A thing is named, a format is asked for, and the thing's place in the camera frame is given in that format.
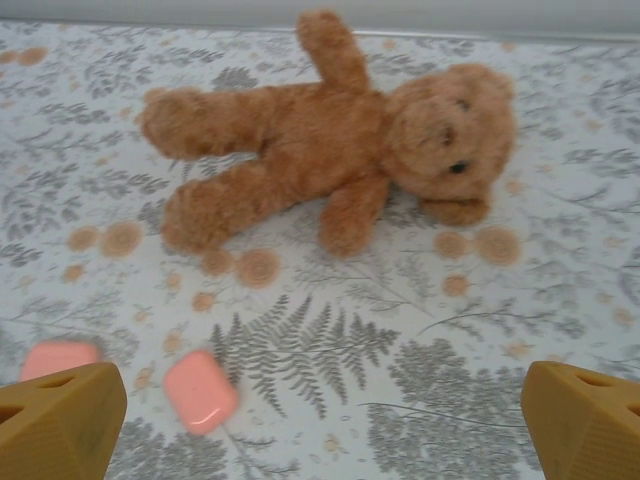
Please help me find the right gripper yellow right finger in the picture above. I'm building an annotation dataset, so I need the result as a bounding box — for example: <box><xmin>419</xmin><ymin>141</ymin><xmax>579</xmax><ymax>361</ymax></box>
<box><xmin>519</xmin><ymin>360</ymin><xmax>640</xmax><ymax>480</ymax></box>

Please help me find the aluminium table edge rail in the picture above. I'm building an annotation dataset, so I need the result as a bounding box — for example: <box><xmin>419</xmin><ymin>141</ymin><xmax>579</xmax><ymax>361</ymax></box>
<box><xmin>0</xmin><ymin>17</ymin><xmax>640</xmax><ymax>46</ymax></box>

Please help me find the brown teddy bear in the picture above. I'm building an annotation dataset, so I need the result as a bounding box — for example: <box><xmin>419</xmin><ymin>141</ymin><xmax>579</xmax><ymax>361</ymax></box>
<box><xmin>137</xmin><ymin>7</ymin><xmax>519</xmax><ymax>259</ymax></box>

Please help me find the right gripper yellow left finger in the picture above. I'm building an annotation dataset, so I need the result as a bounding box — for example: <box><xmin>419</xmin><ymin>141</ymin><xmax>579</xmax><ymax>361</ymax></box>
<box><xmin>0</xmin><ymin>360</ymin><xmax>127</xmax><ymax>480</ymax></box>

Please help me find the floral patterned tablecloth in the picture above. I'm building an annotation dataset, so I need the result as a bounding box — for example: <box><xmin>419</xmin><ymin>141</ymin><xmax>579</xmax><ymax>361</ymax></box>
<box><xmin>0</xmin><ymin>19</ymin><xmax>640</xmax><ymax>480</ymax></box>

